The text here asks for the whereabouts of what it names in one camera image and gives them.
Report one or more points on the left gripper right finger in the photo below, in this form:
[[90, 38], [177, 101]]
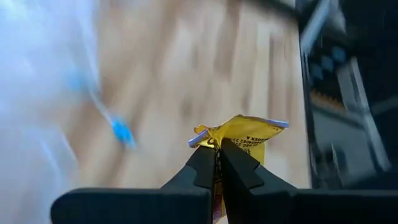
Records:
[[264, 205]]

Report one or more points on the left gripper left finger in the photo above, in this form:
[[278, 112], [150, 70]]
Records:
[[174, 202]]

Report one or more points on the yellow sour candy bag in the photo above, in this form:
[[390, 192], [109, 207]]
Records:
[[242, 129]]

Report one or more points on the blue lollipop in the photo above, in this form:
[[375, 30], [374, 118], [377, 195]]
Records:
[[122, 132]]

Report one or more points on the clear plastic bin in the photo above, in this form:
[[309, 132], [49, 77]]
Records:
[[31, 93]]

